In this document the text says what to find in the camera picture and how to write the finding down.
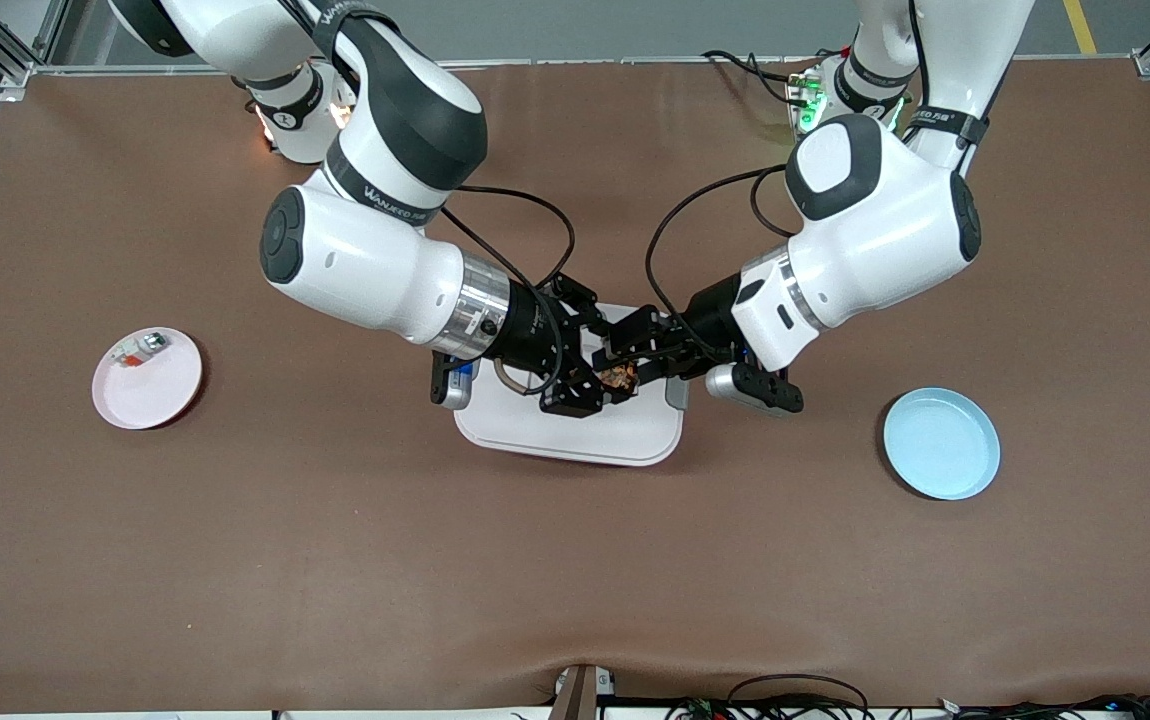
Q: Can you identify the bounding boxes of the pink box with white lid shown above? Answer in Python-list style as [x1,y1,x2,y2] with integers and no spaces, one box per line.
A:
[453,300,686,468]

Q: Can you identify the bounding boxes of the light blue round plate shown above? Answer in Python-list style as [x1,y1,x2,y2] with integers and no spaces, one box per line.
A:
[882,387,1002,501]

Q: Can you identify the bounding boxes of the pink round plate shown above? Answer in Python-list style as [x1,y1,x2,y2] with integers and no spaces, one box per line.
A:
[93,327,204,431]

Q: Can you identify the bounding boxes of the small red white object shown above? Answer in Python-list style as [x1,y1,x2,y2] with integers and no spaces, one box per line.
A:
[111,333,169,370]

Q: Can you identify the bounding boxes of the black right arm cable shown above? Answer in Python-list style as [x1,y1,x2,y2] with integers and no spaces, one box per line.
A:
[435,183,578,296]

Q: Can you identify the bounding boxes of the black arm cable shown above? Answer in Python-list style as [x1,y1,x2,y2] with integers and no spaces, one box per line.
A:
[435,183,578,296]
[645,163,798,351]

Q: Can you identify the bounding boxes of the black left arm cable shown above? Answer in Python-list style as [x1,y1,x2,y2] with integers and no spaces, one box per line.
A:
[645,163,798,351]

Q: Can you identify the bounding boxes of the metal table edge rail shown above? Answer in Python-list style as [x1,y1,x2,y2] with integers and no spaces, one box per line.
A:
[23,55,1150,79]

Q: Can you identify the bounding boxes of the black left base cable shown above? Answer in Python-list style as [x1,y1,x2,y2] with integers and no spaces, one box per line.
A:
[700,48,816,106]

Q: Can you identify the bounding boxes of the brown table edge bracket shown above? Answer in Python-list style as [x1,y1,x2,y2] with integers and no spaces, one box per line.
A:
[550,663,618,720]

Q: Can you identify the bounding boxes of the black looped cable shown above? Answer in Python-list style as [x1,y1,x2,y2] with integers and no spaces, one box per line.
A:
[727,674,871,720]

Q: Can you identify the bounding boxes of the black cable bundle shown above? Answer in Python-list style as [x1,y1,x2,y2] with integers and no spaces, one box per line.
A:
[935,693,1150,720]

